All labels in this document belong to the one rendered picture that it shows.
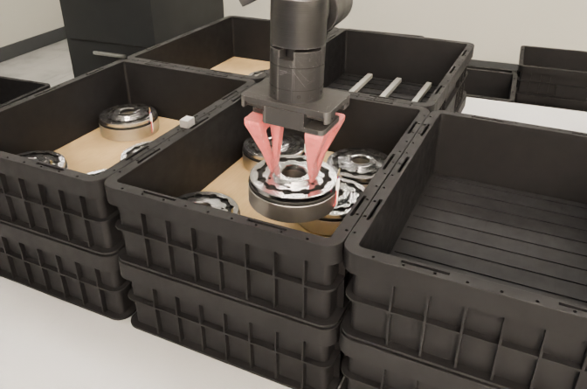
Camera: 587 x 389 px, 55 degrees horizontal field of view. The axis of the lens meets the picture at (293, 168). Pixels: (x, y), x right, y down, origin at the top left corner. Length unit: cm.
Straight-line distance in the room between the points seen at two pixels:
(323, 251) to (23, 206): 45
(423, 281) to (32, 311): 57
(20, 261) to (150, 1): 158
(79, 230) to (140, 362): 19
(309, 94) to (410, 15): 352
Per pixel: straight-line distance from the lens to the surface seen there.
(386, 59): 130
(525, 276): 73
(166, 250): 69
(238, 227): 59
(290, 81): 57
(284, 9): 55
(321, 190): 62
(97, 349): 81
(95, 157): 99
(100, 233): 75
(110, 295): 81
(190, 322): 73
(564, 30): 404
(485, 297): 53
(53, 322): 87
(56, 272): 86
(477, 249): 75
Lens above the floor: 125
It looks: 28 degrees down
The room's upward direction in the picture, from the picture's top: straight up
